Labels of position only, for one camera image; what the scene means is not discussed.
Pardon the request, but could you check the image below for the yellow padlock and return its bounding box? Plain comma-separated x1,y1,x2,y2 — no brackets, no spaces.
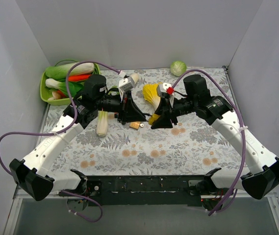
144,113,160,125

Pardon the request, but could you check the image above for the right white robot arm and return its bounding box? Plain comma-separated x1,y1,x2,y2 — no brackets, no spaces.
149,74,279,199

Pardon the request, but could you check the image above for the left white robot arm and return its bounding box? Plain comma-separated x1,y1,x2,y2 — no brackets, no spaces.
9,73,146,201

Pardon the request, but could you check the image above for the large brass padlock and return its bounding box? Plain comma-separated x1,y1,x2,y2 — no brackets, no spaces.
129,121,141,130

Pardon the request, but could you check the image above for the celery stalk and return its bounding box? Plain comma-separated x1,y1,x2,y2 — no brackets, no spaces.
96,111,108,137

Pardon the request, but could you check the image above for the yellow napa cabbage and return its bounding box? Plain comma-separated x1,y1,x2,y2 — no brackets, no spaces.
143,82,162,111

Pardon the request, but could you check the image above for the white radish with leaves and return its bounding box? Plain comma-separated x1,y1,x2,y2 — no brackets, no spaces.
130,73,140,86

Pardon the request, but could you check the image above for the floral table mat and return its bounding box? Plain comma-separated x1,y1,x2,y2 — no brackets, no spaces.
35,68,256,176

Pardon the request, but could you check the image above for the round green cabbage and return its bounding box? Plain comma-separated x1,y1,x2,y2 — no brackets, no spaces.
170,61,187,77

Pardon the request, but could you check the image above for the green bok choy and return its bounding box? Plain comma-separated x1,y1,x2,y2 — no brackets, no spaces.
45,78,84,97

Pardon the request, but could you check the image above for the orange carrot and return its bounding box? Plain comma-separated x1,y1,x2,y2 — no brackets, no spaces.
68,74,91,82

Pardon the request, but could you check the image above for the napa cabbage in basket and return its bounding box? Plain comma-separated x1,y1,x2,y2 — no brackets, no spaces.
45,62,95,80

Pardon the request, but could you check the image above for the green plastic basket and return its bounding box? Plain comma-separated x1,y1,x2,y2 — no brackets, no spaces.
40,60,101,106

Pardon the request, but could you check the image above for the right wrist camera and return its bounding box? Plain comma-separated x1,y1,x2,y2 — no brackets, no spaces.
156,82,175,99

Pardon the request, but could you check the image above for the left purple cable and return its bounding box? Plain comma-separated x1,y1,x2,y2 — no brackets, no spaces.
0,60,123,222

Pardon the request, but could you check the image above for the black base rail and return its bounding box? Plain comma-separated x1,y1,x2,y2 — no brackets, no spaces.
70,168,222,206

